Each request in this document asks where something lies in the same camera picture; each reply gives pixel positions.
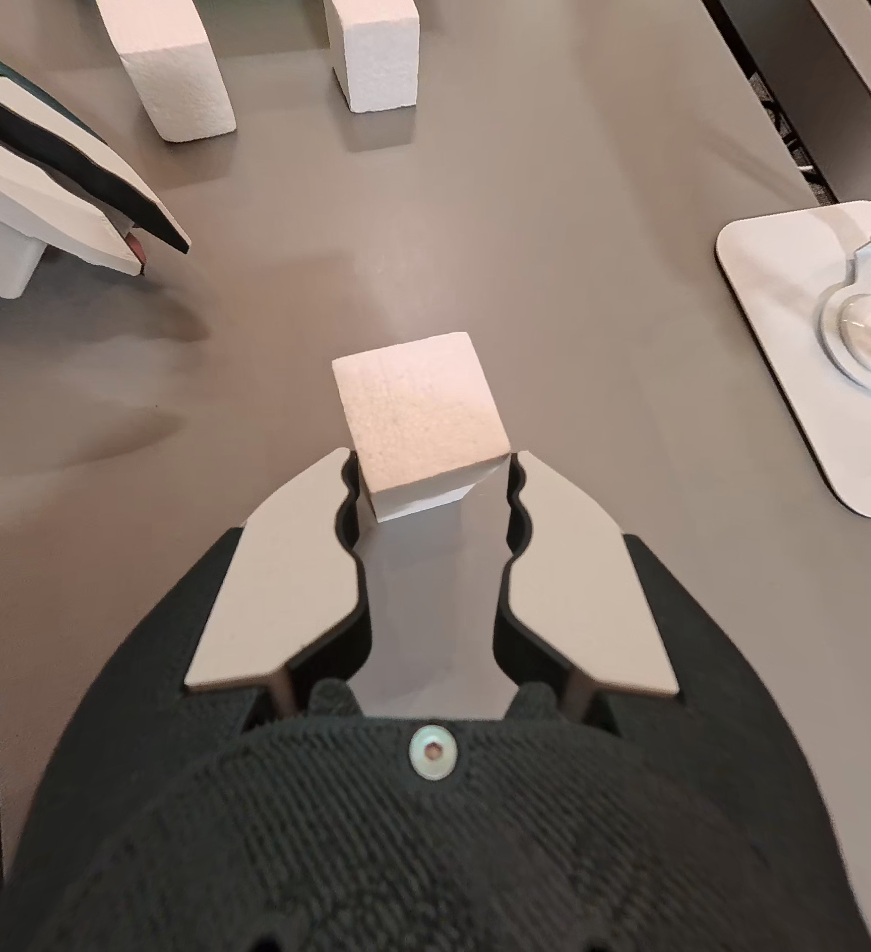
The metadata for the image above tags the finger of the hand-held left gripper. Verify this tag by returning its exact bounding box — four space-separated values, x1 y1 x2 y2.
0 36 191 255
0 89 148 300

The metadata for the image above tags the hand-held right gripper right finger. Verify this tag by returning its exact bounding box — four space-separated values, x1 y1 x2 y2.
493 449 681 720

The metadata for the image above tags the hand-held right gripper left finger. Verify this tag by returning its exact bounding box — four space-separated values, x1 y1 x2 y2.
183 446 373 718

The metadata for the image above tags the white foam cube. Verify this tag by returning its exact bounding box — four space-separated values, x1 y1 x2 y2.
330 331 513 524

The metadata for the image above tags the grey adjoining desk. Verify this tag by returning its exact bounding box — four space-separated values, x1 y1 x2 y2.
718 0 871 203

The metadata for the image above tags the white curved foam block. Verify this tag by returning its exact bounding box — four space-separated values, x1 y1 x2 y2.
96 0 238 144

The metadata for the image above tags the white rectangular foam block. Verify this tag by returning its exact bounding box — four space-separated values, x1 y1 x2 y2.
323 0 421 115

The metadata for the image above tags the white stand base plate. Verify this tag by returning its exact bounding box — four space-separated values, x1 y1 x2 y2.
715 174 871 520

